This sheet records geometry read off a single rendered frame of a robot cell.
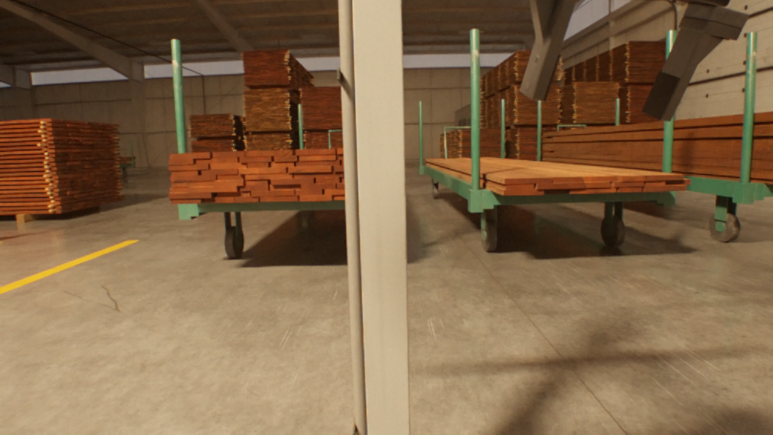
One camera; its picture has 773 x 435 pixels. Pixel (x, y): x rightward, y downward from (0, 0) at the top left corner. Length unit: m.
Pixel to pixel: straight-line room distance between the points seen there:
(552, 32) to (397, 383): 0.46
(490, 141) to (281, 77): 5.28
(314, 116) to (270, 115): 1.09
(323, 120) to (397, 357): 9.04
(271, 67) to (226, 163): 8.04
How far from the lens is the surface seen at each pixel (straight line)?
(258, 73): 9.96
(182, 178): 2.07
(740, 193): 2.94
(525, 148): 10.05
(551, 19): 0.36
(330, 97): 9.59
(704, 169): 3.30
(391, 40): 0.50
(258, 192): 1.92
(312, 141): 9.53
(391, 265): 0.51
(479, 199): 2.14
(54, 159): 5.19
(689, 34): 0.44
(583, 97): 10.59
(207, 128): 10.33
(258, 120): 9.98
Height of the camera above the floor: 0.66
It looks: 7 degrees down
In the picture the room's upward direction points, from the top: 1 degrees counter-clockwise
